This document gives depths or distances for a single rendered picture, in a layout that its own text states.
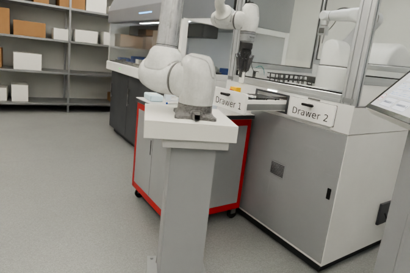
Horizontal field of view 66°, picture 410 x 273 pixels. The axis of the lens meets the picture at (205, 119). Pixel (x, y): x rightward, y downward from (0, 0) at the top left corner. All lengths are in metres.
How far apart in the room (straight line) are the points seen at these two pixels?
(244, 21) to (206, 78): 0.61
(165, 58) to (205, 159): 0.48
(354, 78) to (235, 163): 0.91
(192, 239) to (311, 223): 0.71
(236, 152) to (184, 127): 0.87
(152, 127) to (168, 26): 0.48
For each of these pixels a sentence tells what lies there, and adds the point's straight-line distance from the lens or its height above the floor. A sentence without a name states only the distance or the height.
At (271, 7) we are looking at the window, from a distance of 2.13.
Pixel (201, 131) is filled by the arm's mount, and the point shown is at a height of 0.80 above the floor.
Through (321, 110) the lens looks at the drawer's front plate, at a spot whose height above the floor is 0.89.
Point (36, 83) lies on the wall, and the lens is 5.71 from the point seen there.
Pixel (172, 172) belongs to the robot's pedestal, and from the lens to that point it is 1.38.
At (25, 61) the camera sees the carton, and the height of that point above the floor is 0.74.
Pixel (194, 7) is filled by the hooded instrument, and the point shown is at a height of 1.45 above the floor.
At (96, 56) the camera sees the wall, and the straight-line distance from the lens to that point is 5.79.
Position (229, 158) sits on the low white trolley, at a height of 0.47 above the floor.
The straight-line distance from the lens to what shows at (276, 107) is 1.87.
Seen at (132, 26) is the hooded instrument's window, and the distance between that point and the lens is 3.47.
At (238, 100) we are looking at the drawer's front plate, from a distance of 1.72.
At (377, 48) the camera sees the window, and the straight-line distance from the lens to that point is 1.79.
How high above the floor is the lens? 1.11
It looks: 12 degrees down
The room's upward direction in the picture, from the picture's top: 6 degrees clockwise
